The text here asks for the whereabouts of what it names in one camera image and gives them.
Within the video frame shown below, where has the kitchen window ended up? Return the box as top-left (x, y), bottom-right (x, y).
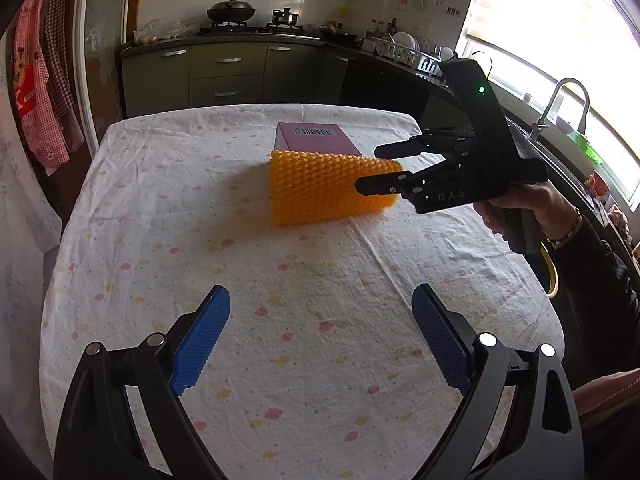
top-left (460, 0), bottom-right (640, 211)

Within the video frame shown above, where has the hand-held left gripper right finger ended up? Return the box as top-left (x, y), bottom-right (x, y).
top-left (411, 283), bottom-right (586, 480)

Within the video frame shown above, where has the white dish rack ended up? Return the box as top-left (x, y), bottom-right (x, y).
top-left (372, 35), bottom-right (446, 73)

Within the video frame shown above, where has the red printed apron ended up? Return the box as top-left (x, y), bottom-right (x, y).
top-left (12, 0), bottom-right (71, 173)

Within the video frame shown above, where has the pink box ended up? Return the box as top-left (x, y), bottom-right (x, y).
top-left (276, 121), bottom-right (363, 158)

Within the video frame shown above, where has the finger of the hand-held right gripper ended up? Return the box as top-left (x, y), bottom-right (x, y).
top-left (374, 127), bottom-right (476, 160)
top-left (354, 157), bottom-right (476, 198)

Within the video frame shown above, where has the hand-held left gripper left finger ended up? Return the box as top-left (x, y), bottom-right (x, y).
top-left (52, 285), bottom-right (232, 480)

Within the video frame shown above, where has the beaded bracelet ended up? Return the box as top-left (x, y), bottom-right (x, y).
top-left (545, 207), bottom-right (585, 250)

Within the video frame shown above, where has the person's right forearm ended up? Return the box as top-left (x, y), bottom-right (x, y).
top-left (547, 210), bottom-right (640, 321)

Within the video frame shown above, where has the metal kitchen faucet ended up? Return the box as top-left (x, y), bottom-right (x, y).
top-left (530, 78), bottom-right (591, 140)

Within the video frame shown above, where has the person's pink clothing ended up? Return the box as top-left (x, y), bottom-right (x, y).
top-left (572, 367), bottom-right (640, 433)

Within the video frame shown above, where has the black wok with lid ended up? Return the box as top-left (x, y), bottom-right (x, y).
top-left (206, 0), bottom-right (258, 25)

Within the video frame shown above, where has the clear plastic bag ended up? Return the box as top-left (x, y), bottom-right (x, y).
top-left (132, 17), bottom-right (201, 43)

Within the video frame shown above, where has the red checkered apron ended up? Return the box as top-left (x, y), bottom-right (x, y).
top-left (42, 0), bottom-right (86, 153)

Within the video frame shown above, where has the white floral tablecloth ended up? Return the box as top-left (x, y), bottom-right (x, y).
top-left (39, 104), bottom-right (566, 480)

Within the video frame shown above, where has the frosted glass door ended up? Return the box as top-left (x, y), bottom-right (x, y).
top-left (75, 0), bottom-right (146, 151)

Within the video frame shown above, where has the person's right hand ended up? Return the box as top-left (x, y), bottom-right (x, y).
top-left (472, 180), bottom-right (585, 251)

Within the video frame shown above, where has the gas stove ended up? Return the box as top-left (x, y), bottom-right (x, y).
top-left (200, 21), bottom-right (306, 37)

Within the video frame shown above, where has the black frying pan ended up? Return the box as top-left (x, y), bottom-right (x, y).
top-left (319, 27), bottom-right (360, 43)

